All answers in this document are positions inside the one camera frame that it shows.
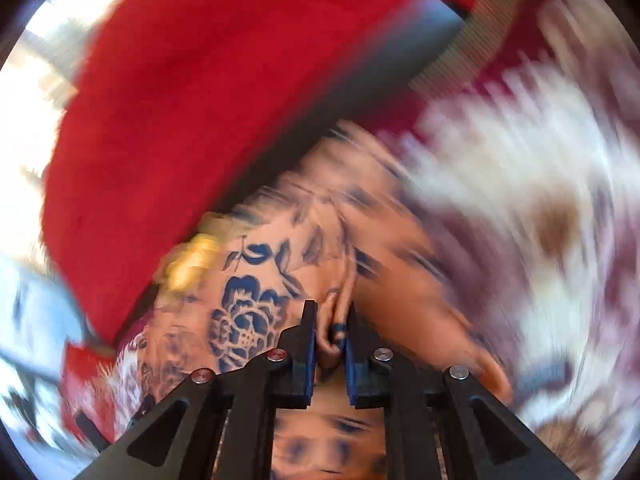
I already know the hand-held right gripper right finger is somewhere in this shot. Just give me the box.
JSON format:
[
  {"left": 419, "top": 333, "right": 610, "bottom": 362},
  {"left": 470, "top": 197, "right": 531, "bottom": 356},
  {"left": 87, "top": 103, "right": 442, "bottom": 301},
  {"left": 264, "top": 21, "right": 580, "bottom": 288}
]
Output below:
[{"left": 344, "top": 305, "right": 583, "bottom": 480}]

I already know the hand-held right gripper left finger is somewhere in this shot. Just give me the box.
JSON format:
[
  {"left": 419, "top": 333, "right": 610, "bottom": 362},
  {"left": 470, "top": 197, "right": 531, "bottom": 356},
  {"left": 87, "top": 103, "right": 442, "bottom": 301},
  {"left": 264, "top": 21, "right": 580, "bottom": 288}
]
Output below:
[{"left": 82, "top": 300, "right": 319, "bottom": 480}]

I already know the orange floral print garment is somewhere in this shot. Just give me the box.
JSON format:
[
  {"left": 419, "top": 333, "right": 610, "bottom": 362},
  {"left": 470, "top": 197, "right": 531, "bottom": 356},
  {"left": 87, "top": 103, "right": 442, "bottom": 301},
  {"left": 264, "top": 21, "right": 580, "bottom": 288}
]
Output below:
[{"left": 117, "top": 122, "right": 516, "bottom": 480}]

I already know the small yellow object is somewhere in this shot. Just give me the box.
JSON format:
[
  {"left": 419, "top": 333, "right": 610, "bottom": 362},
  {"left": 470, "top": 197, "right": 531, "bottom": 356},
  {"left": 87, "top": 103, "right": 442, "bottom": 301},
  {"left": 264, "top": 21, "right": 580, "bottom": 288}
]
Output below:
[{"left": 157, "top": 232, "right": 224, "bottom": 294}]

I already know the red white printed cloth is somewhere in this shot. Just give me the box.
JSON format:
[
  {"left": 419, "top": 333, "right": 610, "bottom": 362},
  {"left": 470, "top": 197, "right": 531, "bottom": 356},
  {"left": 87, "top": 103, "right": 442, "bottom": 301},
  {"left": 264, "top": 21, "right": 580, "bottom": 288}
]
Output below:
[{"left": 60, "top": 344, "right": 121, "bottom": 408}]

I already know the maroon white floral blanket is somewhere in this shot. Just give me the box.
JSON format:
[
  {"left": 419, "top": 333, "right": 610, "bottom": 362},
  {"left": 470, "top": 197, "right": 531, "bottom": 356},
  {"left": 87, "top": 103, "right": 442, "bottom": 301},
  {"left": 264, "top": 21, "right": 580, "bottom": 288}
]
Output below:
[{"left": 50, "top": 0, "right": 640, "bottom": 466}]

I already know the red pillow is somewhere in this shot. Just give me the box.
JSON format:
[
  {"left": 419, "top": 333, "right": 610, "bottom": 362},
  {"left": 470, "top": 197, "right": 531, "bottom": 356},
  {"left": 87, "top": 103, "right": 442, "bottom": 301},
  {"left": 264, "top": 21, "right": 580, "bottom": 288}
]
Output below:
[{"left": 42, "top": 0, "right": 481, "bottom": 348}]

